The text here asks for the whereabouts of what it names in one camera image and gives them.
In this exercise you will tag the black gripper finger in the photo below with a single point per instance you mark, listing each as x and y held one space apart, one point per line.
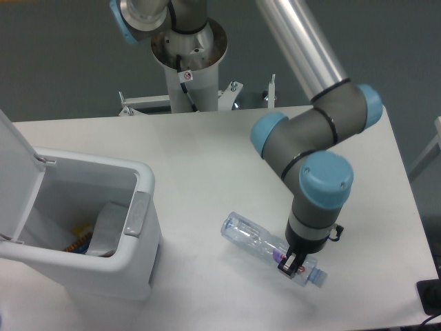
292 265

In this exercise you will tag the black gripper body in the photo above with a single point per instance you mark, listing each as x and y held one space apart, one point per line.
299 245

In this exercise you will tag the white frame leg right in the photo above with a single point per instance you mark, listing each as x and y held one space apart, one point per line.
428 154

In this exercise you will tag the yellow wrapper in bin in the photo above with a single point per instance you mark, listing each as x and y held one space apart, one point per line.
82 230

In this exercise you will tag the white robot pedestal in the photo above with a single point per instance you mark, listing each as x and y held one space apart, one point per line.
190 63

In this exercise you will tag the colourful snack wrapper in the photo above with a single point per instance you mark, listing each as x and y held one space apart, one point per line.
81 245

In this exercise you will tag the white trash can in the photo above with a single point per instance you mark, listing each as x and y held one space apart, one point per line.
85 221

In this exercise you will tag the black device at edge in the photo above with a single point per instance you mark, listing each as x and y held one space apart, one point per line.
429 293

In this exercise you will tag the clear plastic water bottle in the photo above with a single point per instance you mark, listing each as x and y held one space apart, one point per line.
259 242

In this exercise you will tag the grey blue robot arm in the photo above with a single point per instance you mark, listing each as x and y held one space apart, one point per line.
297 149

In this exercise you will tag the white trash can lid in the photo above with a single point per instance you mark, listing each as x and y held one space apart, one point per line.
21 177

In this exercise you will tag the white paper envelope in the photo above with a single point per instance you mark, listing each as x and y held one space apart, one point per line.
107 230

